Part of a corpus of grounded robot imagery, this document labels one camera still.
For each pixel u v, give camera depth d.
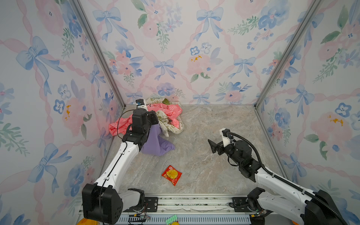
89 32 0.77
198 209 0.73
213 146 0.72
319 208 0.40
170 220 0.69
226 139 0.69
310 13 0.71
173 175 0.82
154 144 0.83
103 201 0.39
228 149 0.68
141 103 0.66
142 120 0.58
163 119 0.93
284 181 0.49
